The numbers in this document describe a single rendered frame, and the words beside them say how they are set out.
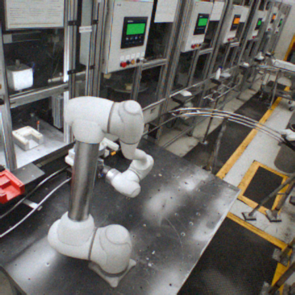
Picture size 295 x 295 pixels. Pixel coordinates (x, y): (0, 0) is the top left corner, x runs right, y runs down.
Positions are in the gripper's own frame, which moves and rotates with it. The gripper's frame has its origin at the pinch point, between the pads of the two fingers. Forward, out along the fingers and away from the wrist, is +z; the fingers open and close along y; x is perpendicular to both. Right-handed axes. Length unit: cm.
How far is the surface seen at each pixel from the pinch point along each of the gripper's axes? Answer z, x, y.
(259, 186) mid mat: -101, -199, -86
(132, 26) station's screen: 17, -49, 74
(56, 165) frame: 34.5, -4.4, -30.6
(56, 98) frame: 38.6, -7.2, 23.7
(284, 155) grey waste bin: -110, -261, -63
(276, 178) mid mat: -115, -235, -86
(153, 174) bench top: -27, -45, -22
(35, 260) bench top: -24, 56, -23
